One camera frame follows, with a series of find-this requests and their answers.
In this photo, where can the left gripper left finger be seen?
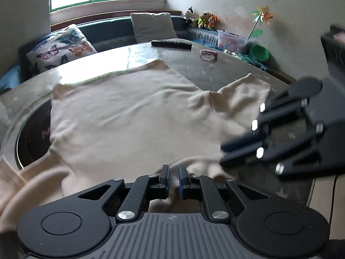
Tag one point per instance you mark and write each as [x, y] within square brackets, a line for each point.
[159, 184]

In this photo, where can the cream beige shirt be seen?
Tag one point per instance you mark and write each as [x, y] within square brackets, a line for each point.
[128, 124]

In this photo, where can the black remote control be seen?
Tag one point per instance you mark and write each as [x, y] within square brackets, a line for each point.
[171, 44]

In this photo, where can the crumpled clothes pile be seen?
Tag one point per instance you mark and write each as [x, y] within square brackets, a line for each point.
[248, 59]

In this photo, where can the pink hair scrunchie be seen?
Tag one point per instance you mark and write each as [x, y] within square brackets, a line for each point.
[209, 55]

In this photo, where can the black white plush toy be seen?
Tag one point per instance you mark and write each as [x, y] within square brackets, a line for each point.
[189, 16]

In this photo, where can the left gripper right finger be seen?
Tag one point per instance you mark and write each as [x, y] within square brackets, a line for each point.
[189, 186]

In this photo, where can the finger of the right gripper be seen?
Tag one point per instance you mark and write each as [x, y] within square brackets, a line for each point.
[257, 145]
[277, 111]

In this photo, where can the yellow brown plush toy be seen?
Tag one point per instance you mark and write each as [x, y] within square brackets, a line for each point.
[203, 20]

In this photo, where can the colourful paper pinwheel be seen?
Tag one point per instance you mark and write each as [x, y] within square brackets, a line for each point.
[262, 15]

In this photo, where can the plain beige pillow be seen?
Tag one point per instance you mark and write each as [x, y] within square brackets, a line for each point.
[152, 26]

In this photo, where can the clear plastic storage box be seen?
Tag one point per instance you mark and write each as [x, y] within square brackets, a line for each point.
[231, 42]

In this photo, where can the round black induction cooktop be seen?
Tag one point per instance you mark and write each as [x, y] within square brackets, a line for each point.
[33, 140]

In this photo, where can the butterfly print pillow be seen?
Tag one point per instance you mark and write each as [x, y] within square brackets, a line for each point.
[60, 48]

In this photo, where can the green plastic bowl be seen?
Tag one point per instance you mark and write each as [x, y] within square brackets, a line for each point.
[259, 53]

